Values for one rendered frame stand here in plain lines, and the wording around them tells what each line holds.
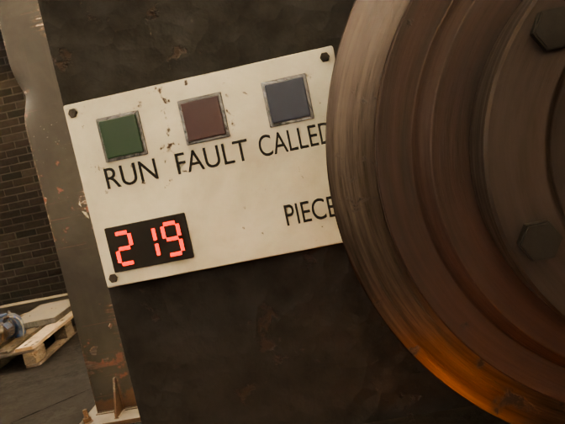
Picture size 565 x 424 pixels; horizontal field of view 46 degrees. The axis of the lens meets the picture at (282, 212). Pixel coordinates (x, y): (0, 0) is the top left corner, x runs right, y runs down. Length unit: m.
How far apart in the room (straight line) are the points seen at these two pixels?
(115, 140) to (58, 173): 2.65
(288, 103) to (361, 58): 0.14
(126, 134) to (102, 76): 0.07
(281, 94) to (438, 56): 0.20
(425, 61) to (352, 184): 0.10
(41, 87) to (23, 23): 0.29
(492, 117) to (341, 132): 0.12
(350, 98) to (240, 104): 0.17
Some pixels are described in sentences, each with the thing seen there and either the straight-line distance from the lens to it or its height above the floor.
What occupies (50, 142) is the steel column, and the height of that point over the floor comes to 1.35.
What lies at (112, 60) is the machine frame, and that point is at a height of 1.27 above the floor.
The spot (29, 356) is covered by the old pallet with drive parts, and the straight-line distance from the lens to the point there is 4.86.
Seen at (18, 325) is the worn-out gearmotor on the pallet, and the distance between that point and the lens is 5.17.
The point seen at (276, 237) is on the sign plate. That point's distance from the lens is 0.64.
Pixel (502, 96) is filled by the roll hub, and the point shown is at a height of 1.17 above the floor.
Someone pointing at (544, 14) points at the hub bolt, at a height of 1.21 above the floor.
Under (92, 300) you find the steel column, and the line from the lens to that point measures 3.35.
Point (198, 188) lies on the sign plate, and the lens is 0.64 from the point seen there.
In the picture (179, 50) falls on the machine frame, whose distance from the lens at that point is 0.66.
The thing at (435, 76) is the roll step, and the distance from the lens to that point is 0.46.
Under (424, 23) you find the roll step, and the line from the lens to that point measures 0.48.
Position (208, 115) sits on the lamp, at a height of 1.20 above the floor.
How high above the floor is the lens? 1.17
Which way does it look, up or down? 7 degrees down
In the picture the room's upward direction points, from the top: 12 degrees counter-clockwise
